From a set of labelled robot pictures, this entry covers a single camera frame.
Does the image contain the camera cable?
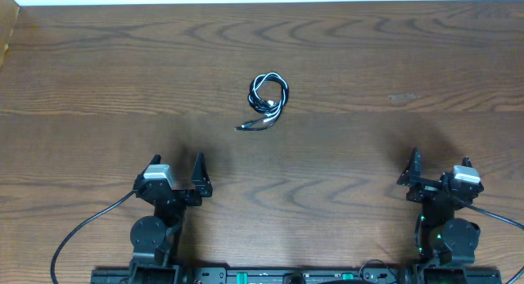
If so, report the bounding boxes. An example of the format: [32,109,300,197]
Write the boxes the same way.
[449,193,524,284]
[49,189,138,284]

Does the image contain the black usb cable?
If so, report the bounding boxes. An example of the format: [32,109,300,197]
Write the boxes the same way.
[234,71,290,133]

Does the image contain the white usb cable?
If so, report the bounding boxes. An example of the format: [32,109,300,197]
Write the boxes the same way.
[251,72,287,125]

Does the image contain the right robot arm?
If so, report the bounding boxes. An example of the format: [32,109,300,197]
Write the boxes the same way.
[397,147,484,283]

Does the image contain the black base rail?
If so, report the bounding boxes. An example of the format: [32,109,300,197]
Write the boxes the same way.
[90,266,502,284]

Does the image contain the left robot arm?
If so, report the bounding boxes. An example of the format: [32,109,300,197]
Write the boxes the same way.
[128,153,213,283]

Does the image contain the right camera cable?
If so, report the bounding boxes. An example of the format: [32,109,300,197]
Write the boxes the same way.
[449,193,524,284]

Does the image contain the left camera cable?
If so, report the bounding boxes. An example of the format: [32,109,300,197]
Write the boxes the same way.
[49,189,138,284]

